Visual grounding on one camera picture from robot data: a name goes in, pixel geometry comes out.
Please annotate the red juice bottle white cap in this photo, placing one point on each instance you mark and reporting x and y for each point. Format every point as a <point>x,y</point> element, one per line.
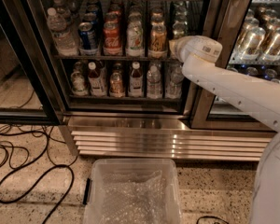
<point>96,79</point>

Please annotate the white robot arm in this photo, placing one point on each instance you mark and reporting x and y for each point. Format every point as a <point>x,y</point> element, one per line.
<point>258,98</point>

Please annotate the orange can bottom shelf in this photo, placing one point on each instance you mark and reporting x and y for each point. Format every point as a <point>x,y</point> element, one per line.
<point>116,85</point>

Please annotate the stainless steel fridge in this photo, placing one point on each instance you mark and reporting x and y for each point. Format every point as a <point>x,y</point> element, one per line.
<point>142,127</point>

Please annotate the white green 7up can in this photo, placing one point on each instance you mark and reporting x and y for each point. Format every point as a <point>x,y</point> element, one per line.
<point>134,44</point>

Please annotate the dark tea bottle white cap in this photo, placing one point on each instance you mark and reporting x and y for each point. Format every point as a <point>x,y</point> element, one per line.
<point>136,80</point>

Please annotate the open glass fridge door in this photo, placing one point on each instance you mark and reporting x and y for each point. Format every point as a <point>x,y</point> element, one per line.
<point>28,94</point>

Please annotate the blue pepsi can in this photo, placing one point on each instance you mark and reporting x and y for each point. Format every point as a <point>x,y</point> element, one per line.
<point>88,41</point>

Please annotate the bubble wrap sheet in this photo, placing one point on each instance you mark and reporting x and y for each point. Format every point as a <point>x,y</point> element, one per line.
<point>133,199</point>

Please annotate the clear water bottle middle shelf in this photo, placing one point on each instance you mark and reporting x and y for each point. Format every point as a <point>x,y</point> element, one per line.
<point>61,33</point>

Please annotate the clear jar bottom shelf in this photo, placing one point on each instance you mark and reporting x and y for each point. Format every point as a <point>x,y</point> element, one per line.
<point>79,86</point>

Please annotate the clear plastic storage bin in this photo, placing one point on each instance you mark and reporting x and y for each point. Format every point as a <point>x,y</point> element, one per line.
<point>94,196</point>

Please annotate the red coca cola can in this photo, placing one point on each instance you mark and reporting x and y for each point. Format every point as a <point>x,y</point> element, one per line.
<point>112,43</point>

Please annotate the gold brown soda can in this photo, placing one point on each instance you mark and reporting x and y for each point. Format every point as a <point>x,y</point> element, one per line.
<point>157,44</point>

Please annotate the green soda can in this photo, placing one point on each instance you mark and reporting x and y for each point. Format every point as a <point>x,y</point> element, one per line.
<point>181,19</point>
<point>179,31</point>

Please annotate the green soda can front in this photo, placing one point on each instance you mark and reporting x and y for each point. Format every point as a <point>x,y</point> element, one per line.
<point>179,31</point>

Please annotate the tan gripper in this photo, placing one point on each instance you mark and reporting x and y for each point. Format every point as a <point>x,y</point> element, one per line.
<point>181,48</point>

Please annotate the right glass fridge door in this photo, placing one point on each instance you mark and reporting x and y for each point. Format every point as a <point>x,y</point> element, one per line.
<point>224,23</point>

